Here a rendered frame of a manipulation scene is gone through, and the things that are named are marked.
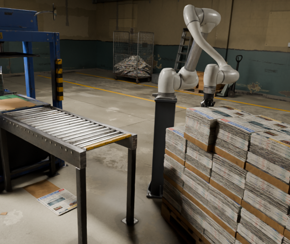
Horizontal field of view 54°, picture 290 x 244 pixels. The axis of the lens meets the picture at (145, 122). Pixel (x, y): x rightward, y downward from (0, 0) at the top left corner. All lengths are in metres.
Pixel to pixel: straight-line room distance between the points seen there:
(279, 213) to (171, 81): 1.47
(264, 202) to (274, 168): 0.22
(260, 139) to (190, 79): 1.23
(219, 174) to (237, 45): 7.48
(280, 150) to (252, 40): 7.58
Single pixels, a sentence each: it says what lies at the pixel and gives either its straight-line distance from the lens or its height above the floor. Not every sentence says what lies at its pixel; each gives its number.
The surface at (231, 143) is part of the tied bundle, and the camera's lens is 1.81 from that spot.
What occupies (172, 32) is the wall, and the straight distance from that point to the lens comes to 10.42.
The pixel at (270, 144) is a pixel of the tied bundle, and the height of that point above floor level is 1.04.
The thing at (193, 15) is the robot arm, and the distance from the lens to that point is 2.39.
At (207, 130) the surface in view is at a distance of 1.91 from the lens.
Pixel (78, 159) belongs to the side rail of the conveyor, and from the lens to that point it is 1.96.
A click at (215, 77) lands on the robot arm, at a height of 1.28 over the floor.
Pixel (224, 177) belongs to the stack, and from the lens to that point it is 1.91.
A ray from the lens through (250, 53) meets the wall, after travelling 9.03.
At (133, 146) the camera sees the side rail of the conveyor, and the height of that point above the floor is 0.71.
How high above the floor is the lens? 1.54
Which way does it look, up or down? 16 degrees down
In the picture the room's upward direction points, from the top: 2 degrees clockwise
